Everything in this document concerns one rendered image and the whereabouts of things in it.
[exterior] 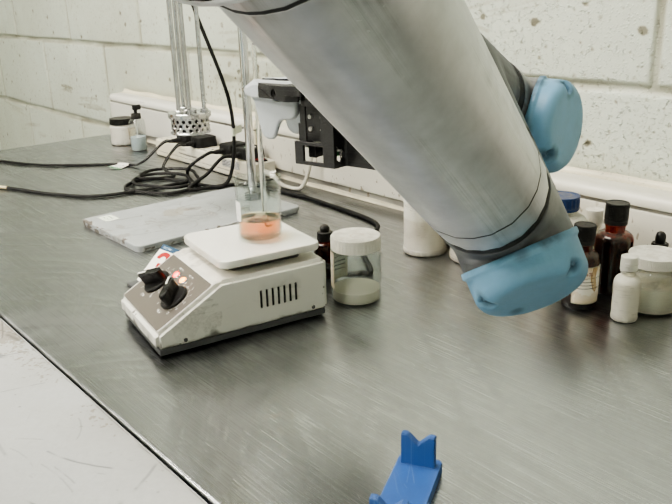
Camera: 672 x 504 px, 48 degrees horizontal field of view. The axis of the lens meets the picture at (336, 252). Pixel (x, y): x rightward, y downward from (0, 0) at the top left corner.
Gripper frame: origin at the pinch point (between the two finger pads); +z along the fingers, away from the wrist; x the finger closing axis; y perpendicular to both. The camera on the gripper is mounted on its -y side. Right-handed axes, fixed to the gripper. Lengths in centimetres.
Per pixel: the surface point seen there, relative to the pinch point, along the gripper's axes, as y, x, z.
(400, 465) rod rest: 25.4, -17.0, -31.3
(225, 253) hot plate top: 17.1, -7.0, -0.9
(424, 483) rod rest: 25.5, -17.6, -34.0
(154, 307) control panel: 22.1, -13.8, 3.4
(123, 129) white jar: 20, 48, 101
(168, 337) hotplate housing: 23.6, -15.7, -1.3
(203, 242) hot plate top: 17.0, -6.1, 4.0
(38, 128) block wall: 30, 71, 189
